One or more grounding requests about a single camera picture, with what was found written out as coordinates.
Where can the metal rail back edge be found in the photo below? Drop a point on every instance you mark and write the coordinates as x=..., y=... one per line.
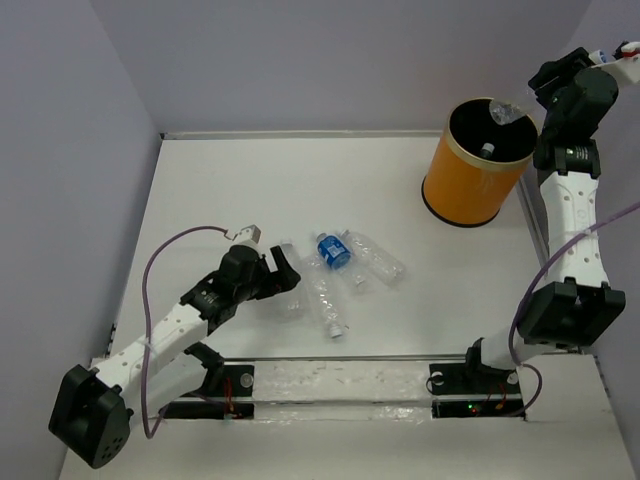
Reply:
x=295, y=134

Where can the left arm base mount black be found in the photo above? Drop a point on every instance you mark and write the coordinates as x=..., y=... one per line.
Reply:
x=225, y=396

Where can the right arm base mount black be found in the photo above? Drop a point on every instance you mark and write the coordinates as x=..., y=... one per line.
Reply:
x=456, y=395

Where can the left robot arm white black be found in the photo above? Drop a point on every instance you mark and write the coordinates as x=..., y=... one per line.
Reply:
x=96, y=408

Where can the blue label bottle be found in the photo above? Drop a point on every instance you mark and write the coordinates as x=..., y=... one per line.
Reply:
x=333, y=251

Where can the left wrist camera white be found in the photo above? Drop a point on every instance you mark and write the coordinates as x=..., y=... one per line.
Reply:
x=248, y=234

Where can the orange cylindrical bin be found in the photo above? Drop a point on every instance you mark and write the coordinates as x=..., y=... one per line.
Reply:
x=463, y=189

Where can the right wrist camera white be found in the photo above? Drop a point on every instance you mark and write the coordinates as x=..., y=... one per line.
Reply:
x=623, y=65

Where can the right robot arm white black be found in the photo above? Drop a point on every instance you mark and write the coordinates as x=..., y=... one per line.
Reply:
x=571, y=302

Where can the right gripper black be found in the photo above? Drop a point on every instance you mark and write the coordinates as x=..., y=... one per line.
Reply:
x=564, y=68

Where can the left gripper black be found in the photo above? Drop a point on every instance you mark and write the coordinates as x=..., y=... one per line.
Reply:
x=281, y=282

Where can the clear bottle white cap centre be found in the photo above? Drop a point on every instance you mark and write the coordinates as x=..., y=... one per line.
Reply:
x=322, y=297

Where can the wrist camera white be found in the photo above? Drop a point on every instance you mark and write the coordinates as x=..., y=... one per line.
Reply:
x=623, y=65
x=248, y=234

